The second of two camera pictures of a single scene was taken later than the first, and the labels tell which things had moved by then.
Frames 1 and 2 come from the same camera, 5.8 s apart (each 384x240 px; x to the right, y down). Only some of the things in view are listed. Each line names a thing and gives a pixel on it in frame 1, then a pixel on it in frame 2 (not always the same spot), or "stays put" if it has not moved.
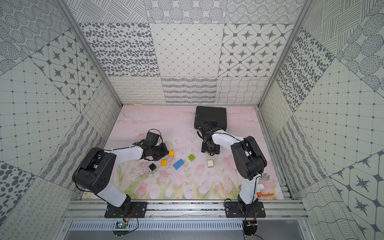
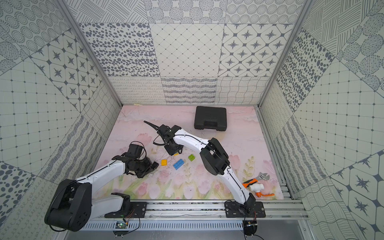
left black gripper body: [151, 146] to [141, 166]
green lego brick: [191, 157] stays put
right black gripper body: [210, 148] to [173, 148]
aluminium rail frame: [184, 210] stays put
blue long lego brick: [177, 165] stays put
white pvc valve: [260, 187] stays put
